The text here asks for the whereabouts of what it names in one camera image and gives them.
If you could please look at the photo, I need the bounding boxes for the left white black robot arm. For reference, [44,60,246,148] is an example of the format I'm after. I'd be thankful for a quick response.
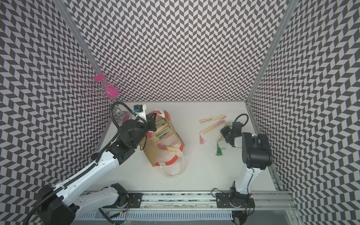
[23,113,156,225]

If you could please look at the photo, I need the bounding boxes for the pink tassel folding fan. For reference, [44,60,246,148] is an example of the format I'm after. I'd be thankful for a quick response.
[199,114,227,124]

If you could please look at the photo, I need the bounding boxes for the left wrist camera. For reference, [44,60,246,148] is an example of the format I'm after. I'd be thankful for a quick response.
[133,104,147,122]

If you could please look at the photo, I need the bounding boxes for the green folding fan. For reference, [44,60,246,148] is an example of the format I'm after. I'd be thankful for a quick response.
[216,134,226,156]

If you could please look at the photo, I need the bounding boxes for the pink blue folding fan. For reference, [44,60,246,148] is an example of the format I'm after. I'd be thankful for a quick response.
[154,126,173,139]

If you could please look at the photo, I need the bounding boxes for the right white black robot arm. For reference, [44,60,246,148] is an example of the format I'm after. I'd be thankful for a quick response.
[220,122,273,209]

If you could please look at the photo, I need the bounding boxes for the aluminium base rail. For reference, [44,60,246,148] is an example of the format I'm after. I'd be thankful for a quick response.
[61,191,299,212]

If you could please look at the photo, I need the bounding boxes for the burlap red tote bag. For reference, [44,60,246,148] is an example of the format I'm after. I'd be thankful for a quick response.
[140,109,185,178]

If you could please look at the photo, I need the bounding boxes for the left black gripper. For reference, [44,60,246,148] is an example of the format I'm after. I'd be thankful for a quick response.
[131,111,157,147]

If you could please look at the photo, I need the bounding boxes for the blue roll of tape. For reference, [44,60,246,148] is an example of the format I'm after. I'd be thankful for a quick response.
[89,151,104,164]

